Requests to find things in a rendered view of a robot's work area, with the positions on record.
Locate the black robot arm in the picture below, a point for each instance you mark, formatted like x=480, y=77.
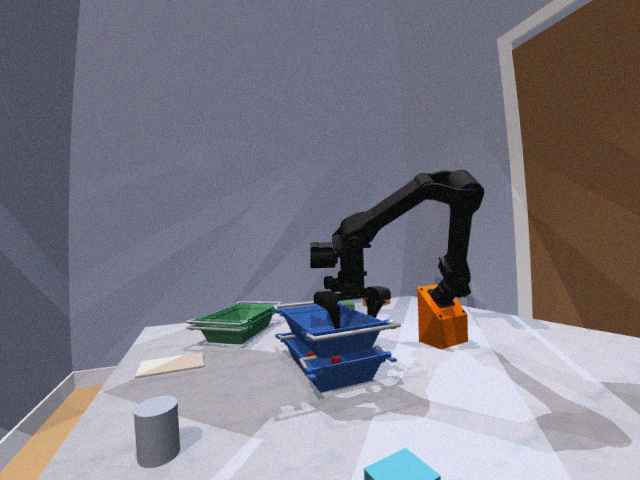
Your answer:
x=459, y=189

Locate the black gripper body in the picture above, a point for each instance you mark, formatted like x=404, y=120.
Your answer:
x=352, y=286

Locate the teal cube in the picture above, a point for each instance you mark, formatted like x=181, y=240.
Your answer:
x=402, y=465

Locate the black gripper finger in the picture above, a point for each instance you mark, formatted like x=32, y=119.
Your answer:
x=334, y=313
x=373, y=307

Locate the grey cylinder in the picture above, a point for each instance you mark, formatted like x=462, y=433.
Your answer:
x=157, y=431

